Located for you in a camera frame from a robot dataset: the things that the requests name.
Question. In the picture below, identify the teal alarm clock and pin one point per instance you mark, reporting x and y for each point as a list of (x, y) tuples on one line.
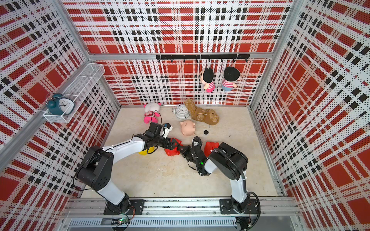
[(60, 105)]

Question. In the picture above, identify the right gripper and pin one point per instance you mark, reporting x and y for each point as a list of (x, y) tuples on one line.
[(186, 148)]

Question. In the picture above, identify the red piggy bank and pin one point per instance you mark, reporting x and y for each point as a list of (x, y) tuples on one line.
[(174, 147), (209, 147)]

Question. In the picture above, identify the brown teddy bear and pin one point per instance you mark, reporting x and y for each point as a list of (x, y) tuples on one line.
[(208, 116)]

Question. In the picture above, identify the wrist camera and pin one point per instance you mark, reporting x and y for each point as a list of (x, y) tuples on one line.
[(167, 129), (197, 142)]

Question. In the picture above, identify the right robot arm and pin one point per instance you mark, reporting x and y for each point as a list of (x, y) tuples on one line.
[(233, 164)]

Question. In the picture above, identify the hanging doll pink outfit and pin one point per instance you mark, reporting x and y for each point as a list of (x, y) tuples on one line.
[(207, 79)]

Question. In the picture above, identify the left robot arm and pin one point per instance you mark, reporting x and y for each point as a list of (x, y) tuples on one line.
[(96, 168)]

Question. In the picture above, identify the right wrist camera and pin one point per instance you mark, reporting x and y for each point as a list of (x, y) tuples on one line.
[(197, 142)]

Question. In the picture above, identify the hanging doll blue pants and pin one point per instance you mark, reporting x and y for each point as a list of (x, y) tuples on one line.
[(231, 75)]

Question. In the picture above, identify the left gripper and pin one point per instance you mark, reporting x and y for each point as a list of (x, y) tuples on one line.
[(167, 146)]

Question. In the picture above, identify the white alarm clock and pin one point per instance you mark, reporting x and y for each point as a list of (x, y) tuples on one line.
[(181, 112)]

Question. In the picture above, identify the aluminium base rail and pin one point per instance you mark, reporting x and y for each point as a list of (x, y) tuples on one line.
[(182, 213)]

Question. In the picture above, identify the pink piggy bank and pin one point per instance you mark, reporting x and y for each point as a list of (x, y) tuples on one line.
[(187, 128)]

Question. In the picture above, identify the black hook rail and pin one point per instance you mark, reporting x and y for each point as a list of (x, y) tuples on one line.
[(202, 56)]

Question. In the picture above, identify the pink white plush pig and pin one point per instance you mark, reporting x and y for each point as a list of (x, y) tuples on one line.
[(152, 112)]

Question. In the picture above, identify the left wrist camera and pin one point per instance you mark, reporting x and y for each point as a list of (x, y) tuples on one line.
[(167, 129)]

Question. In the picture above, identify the yellow piggy bank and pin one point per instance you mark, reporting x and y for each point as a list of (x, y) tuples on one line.
[(147, 151)]

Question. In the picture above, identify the white wire shelf basket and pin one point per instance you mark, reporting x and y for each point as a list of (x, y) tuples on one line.
[(77, 90)]

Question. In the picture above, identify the green circuit board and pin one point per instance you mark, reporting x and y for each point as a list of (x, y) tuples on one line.
[(123, 221)]

